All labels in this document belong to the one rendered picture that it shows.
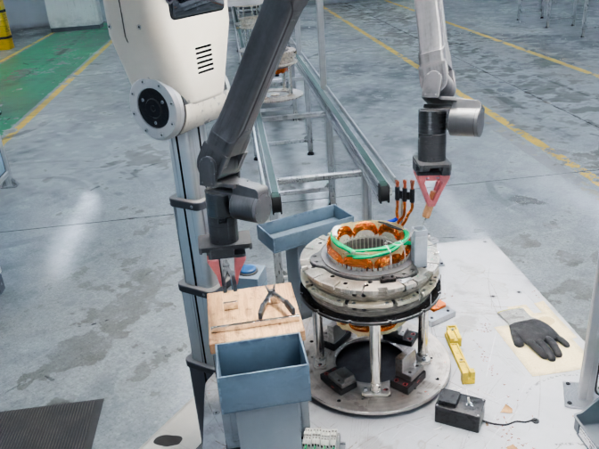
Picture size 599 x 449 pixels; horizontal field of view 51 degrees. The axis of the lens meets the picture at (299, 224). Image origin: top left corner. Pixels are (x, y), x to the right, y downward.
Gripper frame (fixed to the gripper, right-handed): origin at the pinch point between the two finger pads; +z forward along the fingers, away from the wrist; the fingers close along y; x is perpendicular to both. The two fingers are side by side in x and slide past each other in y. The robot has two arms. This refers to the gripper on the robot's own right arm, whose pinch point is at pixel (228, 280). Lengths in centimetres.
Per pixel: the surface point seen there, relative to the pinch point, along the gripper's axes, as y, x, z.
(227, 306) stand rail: -0.6, 4.0, 8.2
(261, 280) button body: 8.4, 24.0, 13.8
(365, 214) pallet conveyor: 76, 176, 65
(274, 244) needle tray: 13.5, 35.9, 10.2
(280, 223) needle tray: 17, 48, 9
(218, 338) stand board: -3.1, -6.0, 9.5
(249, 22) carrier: 51, 503, 0
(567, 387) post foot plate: 75, -5, 35
